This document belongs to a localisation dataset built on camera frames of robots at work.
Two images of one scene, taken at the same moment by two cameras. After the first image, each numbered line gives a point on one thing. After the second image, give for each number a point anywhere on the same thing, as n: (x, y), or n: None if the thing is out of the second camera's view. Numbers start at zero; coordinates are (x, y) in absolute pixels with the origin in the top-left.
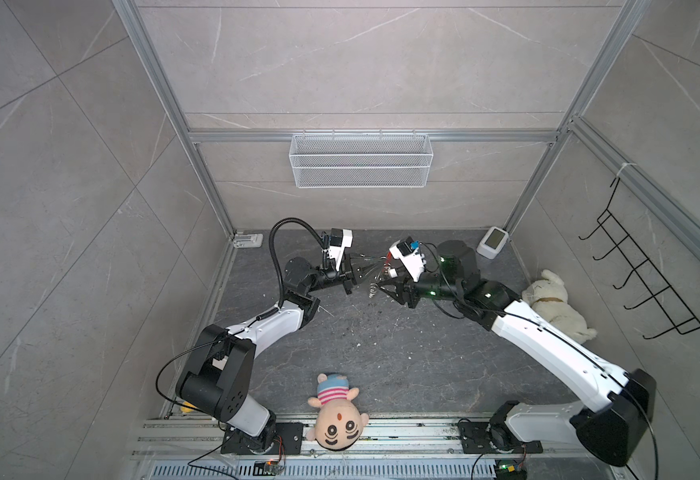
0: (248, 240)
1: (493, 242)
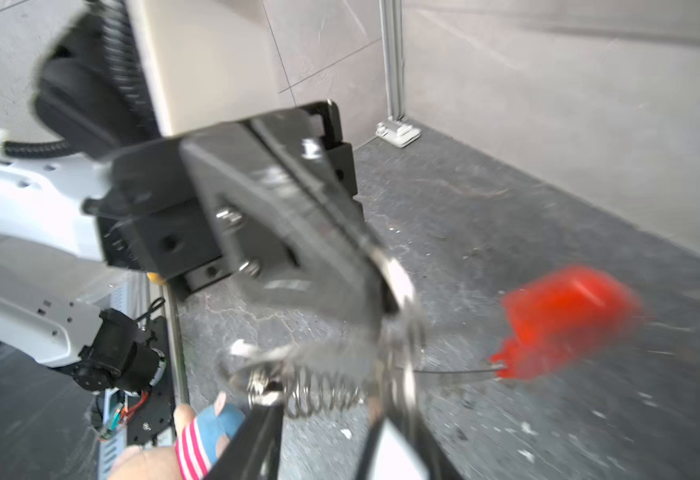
0: (397, 133)
1: None
